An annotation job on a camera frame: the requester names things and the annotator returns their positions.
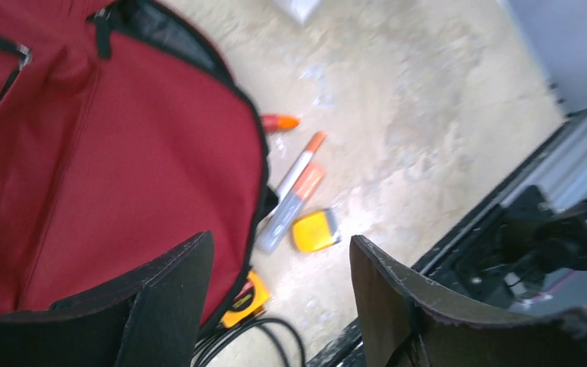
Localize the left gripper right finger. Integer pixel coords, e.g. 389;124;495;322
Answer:
349;235;587;366

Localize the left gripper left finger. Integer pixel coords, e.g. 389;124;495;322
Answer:
0;232;214;366

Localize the red student backpack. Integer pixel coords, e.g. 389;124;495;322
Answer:
0;1;275;332

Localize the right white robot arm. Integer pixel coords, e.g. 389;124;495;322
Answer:
498;198;587;314

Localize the yellow tape measure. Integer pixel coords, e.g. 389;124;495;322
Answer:
221;270;271;329

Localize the yellow grey correction tape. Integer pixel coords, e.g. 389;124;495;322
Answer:
290;208;342;253

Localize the grey orange highlighter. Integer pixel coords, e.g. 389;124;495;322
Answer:
256;162;326;254

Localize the white orange marker pen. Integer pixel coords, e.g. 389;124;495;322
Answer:
268;131;327;216

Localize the red orange crayon marker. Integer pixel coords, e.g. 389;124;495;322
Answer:
261;114;300;133

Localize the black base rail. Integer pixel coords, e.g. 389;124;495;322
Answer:
310;109;587;366

